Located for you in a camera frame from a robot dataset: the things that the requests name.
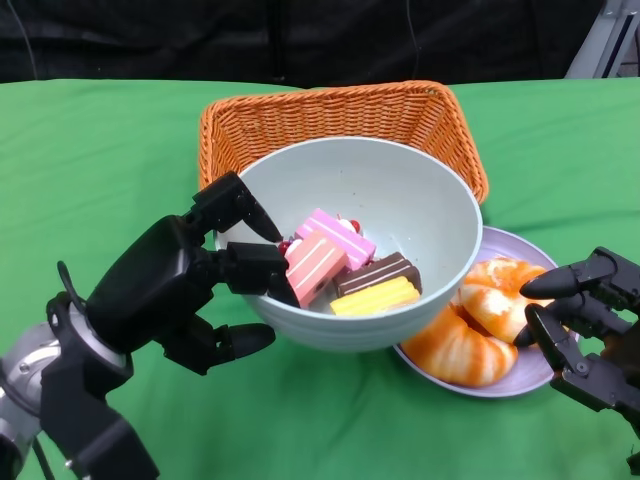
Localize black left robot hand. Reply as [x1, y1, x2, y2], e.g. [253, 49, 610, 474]
[84, 172, 301, 376]

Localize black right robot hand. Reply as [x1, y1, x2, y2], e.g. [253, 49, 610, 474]
[513, 246, 640, 416]

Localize round ring-shaped orange bread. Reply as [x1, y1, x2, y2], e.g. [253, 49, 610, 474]
[458, 257, 551, 346]

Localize oval orange bread roll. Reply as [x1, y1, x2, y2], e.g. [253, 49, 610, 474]
[402, 304, 519, 389]

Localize salmon striped cake slice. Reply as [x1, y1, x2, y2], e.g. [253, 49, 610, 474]
[283, 230, 350, 309]

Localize pink cake slice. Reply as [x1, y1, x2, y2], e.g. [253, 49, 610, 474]
[293, 208, 377, 271]

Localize yellow layered cake slice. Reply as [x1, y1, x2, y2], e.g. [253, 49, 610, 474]
[328, 277, 421, 317]

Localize chocolate cake slice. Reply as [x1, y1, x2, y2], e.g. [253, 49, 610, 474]
[332, 251, 424, 300]

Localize grey round bowl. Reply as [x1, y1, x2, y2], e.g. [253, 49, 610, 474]
[213, 135, 484, 354]

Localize lavender round plate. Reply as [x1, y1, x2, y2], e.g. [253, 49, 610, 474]
[392, 225, 581, 400]

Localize orange wicker basket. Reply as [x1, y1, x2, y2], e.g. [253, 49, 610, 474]
[198, 79, 490, 206]

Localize green tablecloth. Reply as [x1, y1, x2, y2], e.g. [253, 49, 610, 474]
[0, 75, 640, 480]

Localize black backdrop curtain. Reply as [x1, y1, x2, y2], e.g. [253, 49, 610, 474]
[0, 0, 601, 91]

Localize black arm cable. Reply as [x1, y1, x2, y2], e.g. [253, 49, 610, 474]
[56, 259, 84, 307]

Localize grey aluminium frame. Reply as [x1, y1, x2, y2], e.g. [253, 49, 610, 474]
[564, 0, 640, 80]

